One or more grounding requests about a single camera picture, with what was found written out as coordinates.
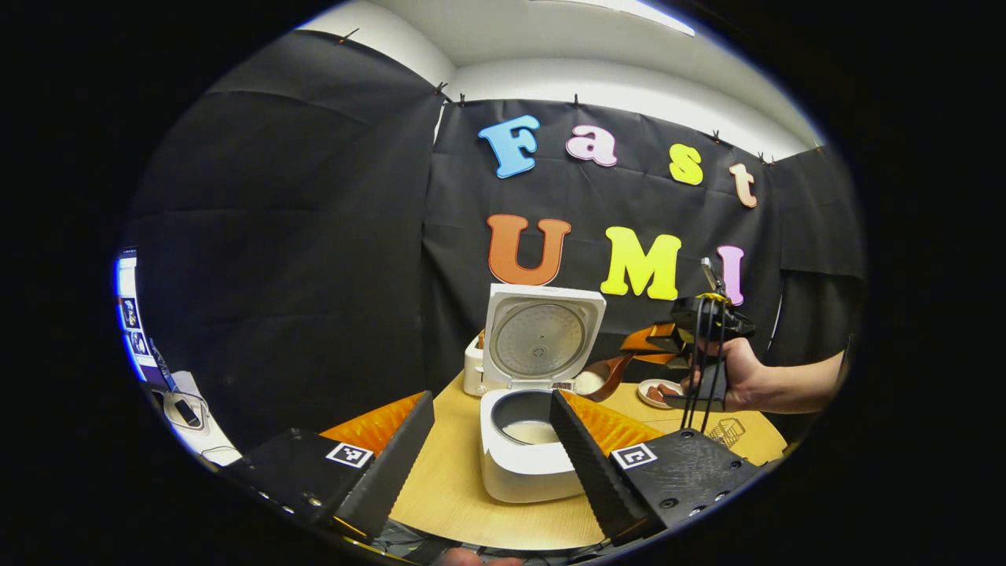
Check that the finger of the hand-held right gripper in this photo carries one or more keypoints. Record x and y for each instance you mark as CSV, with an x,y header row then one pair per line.
x,y
668,360
648,338

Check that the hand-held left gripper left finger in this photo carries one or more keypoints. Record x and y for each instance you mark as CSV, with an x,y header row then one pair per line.
x,y
397,468

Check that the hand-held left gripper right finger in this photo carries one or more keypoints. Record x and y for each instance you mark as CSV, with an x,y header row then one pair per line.
x,y
593,472

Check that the white rice cooker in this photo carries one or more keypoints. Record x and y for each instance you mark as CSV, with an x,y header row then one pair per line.
x,y
542,479

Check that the white rice heap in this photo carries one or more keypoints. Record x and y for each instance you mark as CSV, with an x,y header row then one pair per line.
x,y
533,432

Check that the spoonful of white rice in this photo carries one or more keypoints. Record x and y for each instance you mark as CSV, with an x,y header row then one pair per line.
x,y
588,384

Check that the brown meat piece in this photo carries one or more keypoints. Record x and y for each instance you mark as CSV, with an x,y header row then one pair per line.
x,y
670,390
654,394

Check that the white round plate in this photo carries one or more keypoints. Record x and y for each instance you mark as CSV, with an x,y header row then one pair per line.
x,y
644,401

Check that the white toaster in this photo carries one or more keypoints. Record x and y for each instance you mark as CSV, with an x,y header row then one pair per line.
x,y
471,369

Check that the white side desk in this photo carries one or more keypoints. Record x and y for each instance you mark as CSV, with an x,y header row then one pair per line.
x,y
200,432

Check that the black backdrop cloth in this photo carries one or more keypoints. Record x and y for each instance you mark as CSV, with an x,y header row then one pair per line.
x,y
275,236

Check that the computer monitor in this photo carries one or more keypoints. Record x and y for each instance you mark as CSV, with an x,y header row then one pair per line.
x,y
130,314

